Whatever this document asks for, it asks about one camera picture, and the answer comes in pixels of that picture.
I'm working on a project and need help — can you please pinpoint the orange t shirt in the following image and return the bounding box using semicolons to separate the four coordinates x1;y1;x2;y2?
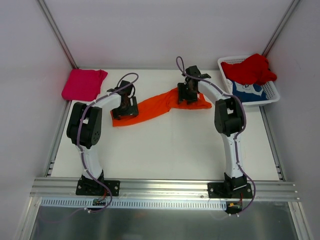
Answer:
112;87;212;127

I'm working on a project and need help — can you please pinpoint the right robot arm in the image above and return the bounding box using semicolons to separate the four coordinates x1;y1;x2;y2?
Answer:
177;65;247;198

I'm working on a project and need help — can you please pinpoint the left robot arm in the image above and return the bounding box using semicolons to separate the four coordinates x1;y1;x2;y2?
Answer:
66;80;139;195

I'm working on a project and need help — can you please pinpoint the folded pink t shirt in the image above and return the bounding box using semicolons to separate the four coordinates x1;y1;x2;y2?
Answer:
61;69;108;102

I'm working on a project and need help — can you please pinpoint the blue white t shirt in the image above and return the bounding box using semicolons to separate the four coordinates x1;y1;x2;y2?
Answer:
231;81;267;103

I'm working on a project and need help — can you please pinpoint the red t shirt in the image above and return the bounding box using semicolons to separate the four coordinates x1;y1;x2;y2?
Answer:
221;53;277;86

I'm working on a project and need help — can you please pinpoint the white plastic basket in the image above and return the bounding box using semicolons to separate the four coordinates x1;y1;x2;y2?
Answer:
217;55;280;106

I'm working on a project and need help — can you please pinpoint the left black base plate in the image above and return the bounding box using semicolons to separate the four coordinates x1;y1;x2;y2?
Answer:
75;177;121;197

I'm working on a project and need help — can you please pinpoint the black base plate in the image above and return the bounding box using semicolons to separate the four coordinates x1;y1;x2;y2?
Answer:
75;177;121;197
207;182;254;199

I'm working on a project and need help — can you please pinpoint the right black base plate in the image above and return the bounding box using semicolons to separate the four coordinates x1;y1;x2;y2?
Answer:
207;182;254;199

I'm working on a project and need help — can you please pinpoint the white slotted cable duct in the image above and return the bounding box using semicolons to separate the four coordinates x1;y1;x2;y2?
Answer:
40;197;227;211

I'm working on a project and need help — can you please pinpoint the aluminium mounting rail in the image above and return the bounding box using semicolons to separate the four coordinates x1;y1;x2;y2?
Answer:
30;177;301;202

